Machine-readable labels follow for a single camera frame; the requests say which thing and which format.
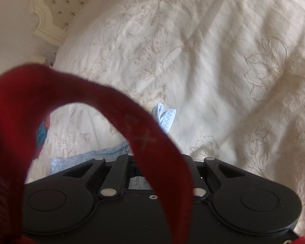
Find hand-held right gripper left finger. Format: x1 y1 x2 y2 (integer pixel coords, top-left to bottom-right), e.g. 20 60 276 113
52 155 143 199

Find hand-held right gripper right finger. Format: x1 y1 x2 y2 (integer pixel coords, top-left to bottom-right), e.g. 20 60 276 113
184 156 247 201

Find light blue floral pants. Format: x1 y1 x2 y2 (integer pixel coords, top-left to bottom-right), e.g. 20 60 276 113
51 103 177 191

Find coral red pants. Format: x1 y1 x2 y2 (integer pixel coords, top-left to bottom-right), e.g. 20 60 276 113
35 115 52 160

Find cream bed with floral cover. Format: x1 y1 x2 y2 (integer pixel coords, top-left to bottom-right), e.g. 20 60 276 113
23 0 305 235

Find cream tufted headboard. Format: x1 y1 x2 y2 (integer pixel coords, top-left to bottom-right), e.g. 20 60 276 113
29 0 105 44

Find red fabric strap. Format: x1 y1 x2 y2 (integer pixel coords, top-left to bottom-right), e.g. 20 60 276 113
0 63 201 244

